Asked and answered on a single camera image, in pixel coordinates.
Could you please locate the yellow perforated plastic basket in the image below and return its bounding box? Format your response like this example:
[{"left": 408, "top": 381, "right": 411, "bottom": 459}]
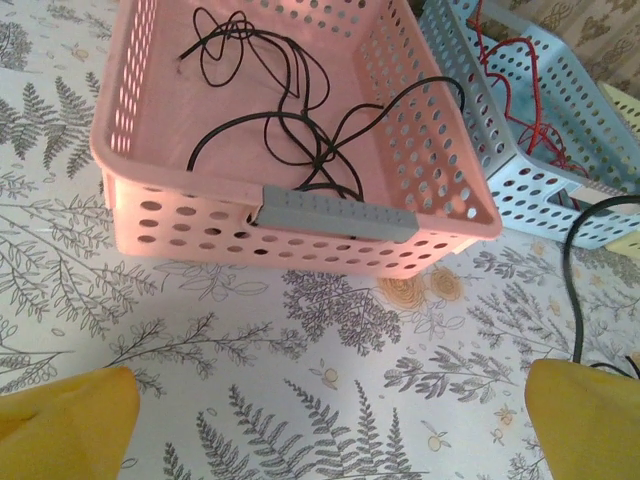
[{"left": 597, "top": 82, "right": 640, "bottom": 259}]

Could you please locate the thin red cable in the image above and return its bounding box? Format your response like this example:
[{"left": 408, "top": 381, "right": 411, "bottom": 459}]
[
  {"left": 467, "top": 0, "right": 547, "bottom": 132},
  {"left": 505, "top": 119, "right": 592, "bottom": 211}
]

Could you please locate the floral patterned table cover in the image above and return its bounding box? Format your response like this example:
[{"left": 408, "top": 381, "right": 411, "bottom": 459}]
[{"left": 0, "top": 0, "right": 640, "bottom": 480}]

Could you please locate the pink perforated plastic basket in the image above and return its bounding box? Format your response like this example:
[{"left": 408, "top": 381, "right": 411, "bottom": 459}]
[{"left": 91, "top": 0, "right": 504, "bottom": 280}]

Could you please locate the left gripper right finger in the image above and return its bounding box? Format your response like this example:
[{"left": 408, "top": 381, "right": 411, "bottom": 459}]
[{"left": 524, "top": 358, "right": 640, "bottom": 480}]

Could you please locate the thin black cable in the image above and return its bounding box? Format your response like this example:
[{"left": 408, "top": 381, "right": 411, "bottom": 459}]
[
  {"left": 562, "top": 195, "right": 640, "bottom": 381},
  {"left": 187, "top": 75, "right": 467, "bottom": 201},
  {"left": 177, "top": 7, "right": 331, "bottom": 112}
]

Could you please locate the blue perforated plastic basket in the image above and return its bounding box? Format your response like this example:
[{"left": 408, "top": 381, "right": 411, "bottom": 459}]
[{"left": 417, "top": 0, "right": 640, "bottom": 251}]

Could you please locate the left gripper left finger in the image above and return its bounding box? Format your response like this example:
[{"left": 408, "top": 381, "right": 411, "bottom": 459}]
[{"left": 0, "top": 365, "right": 142, "bottom": 480}]

